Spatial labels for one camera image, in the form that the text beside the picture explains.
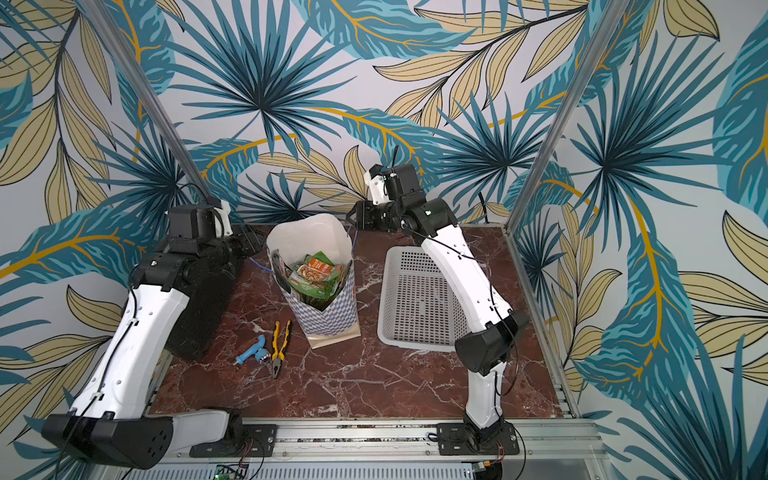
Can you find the yellow black pliers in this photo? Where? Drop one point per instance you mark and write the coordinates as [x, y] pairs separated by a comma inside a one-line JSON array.
[[280, 341]]

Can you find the aluminium rail frame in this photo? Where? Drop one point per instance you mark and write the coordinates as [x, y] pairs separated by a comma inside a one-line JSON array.
[[553, 448]]

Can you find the left metal corner post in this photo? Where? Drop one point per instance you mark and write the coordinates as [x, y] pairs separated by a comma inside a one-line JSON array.
[[128, 62]]

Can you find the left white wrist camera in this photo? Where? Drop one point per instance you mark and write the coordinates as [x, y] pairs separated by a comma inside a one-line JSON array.
[[200, 221]]

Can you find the dark packet with label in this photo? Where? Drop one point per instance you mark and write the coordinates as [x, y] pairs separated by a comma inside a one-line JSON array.
[[344, 275]]

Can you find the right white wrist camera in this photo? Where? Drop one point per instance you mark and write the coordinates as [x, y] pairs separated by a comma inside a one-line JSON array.
[[399, 184]]

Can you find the blue glue gun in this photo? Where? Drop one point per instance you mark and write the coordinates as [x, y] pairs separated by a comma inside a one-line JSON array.
[[256, 351]]

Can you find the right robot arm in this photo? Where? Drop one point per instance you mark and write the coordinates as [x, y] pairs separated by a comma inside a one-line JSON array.
[[492, 322]]

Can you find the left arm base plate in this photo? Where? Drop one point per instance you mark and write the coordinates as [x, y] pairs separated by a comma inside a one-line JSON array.
[[245, 441]]

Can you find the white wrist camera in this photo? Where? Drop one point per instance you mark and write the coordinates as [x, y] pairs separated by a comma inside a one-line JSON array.
[[399, 184], [200, 221]]

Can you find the black tool case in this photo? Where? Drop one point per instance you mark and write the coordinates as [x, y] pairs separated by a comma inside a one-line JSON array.
[[194, 330]]

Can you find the green orange packet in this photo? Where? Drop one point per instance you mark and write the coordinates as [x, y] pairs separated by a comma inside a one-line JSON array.
[[327, 298]]

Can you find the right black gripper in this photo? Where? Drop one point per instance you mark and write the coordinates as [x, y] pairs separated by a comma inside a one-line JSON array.
[[365, 215]]

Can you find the dark green red packet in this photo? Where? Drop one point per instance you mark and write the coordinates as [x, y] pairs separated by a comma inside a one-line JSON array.
[[281, 272]]

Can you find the metal corner post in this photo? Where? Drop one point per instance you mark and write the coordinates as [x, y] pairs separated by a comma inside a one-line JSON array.
[[593, 52], [128, 62]]

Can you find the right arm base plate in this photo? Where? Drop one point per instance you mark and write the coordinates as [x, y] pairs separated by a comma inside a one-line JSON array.
[[459, 439]]

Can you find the green packet with barcode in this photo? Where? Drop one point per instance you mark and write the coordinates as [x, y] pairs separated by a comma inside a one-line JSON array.
[[305, 286]]

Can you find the right metal corner post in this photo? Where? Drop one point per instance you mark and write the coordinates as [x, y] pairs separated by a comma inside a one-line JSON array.
[[593, 52]]

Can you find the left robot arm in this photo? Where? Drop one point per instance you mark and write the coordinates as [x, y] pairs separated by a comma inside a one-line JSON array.
[[176, 300]]

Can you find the blue checkered paper bag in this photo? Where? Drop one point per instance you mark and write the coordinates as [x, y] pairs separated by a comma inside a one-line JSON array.
[[298, 239]]

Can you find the white plastic basket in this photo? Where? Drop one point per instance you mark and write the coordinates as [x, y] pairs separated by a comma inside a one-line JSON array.
[[418, 309]]

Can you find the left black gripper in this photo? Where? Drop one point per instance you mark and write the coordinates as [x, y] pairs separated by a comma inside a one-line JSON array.
[[246, 234]]

